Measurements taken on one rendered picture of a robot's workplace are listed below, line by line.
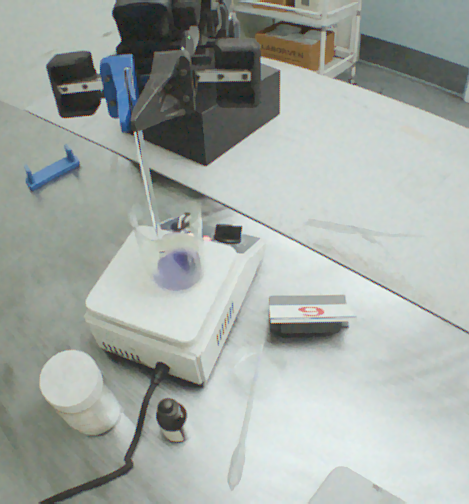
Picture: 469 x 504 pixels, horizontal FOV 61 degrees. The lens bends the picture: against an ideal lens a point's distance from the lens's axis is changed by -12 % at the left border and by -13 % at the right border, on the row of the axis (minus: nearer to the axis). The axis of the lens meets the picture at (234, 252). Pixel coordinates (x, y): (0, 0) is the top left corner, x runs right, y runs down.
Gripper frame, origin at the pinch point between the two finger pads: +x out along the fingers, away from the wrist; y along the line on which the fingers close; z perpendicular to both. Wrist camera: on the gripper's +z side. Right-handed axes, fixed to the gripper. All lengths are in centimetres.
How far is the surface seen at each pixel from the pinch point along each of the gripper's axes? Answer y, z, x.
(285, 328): 12.0, -24.7, 3.5
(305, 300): 14.5, -25.7, -1.0
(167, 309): 0.8, -17.4, 6.3
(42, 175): -27.4, -25.1, -25.7
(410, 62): 122, -101, -269
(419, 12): 123, -61, -268
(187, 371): 2.3, -22.7, 10.0
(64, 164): -24.0, -25.1, -28.4
